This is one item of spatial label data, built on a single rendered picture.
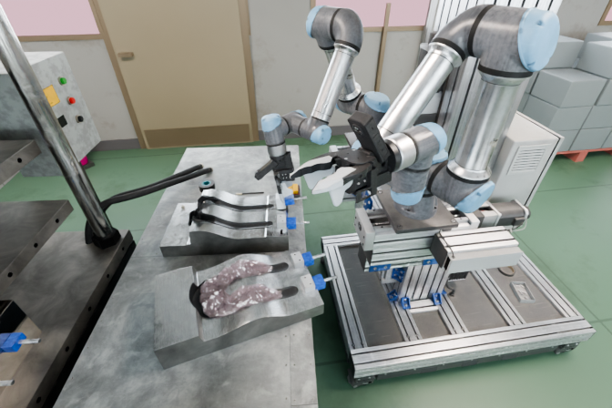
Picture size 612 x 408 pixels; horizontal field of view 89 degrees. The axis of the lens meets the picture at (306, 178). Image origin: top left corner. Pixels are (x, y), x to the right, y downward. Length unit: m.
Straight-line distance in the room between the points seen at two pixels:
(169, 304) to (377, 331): 1.09
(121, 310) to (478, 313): 1.70
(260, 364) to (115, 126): 3.36
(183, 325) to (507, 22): 1.11
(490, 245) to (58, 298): 1.53
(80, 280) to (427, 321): 1.60
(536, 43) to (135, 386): 1.29
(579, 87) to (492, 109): 2.96
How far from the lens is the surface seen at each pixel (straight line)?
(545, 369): 2.30
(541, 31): 0.83
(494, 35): 0.85
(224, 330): 1.05
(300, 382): 1.04
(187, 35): 3.44
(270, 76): 3.53
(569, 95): 3.80
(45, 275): 1.59
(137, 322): 1.24
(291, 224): 1.26
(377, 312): 1.87
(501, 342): 1.98
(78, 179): 1.39
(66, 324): 1.38
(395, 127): 0.82
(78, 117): 1.63
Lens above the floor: 1.77
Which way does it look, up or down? 35 degrees down
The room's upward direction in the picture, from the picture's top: straight up
